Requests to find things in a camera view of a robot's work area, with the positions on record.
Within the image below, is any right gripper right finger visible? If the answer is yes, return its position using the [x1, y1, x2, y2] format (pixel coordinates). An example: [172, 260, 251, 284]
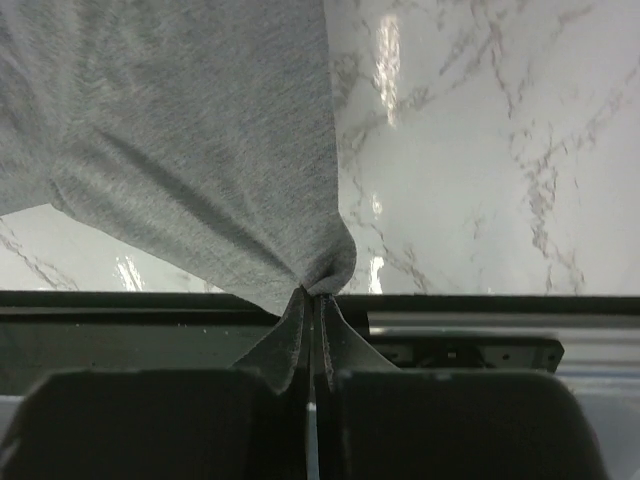
[313, 296, 607, 479]

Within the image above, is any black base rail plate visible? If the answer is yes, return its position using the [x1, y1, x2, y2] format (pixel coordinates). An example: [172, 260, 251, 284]
[1, 291, 639, 396]

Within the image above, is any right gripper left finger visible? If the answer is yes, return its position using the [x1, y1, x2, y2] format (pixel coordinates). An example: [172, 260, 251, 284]
[1, 289, 312, 479]

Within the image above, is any grey t shirt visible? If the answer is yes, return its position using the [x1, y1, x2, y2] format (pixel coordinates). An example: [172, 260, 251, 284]
[1, 1, 356, 314]

